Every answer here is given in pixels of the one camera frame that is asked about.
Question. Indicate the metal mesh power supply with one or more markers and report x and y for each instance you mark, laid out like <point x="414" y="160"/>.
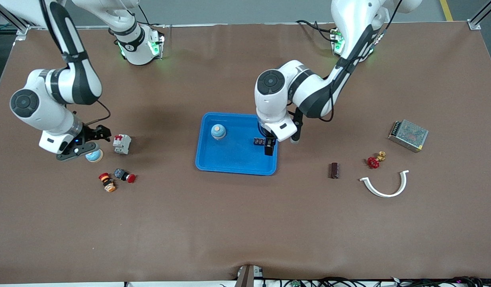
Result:
<point x="408" y="134"/>

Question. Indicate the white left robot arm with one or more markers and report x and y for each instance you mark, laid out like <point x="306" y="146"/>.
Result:
<point x="273" y="107"/>

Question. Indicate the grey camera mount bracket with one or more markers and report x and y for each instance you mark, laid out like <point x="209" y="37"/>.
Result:
<point x="248" y="277"/>

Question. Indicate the blue plastic tray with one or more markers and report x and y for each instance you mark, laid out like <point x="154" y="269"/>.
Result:
<point x="237" y="159"/>

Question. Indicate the black terminal block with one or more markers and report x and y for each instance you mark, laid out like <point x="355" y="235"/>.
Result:
<point x="258" y="141"/>

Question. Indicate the long brown electrolytic capacitor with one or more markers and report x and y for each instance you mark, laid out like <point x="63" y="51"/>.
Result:
<point x="334" y="170"/>

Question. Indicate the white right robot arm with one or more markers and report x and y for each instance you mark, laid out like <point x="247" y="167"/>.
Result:
<point x="50" y="119"/>

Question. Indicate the red mushroom push button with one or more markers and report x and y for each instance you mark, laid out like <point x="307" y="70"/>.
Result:
<point x="120" y="174"/>

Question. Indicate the white circuit breaker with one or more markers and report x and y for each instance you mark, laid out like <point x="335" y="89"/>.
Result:
<point x="122" y="144"/>

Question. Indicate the white half-round pipe clamp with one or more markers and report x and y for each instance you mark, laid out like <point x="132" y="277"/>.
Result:
<point x="386" y="195"/>

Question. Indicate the brown table mat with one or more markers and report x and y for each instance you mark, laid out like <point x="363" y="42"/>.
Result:
<point x="245" y="223"/>

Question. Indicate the aluminium frame profile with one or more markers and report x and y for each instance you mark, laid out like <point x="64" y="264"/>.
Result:
<point x="23" y="32"/>
<point x="474" y="24"/>

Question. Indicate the blue service bell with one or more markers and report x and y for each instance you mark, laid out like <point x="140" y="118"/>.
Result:
<point x="94" y="157"/>
<point x="218" y="131"/>

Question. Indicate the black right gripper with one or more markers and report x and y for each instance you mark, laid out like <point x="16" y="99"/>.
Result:
<point x="91" y="133"/>

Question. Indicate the small red orange push button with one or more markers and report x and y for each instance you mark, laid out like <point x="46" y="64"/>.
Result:
<point x="108" y="183"/>

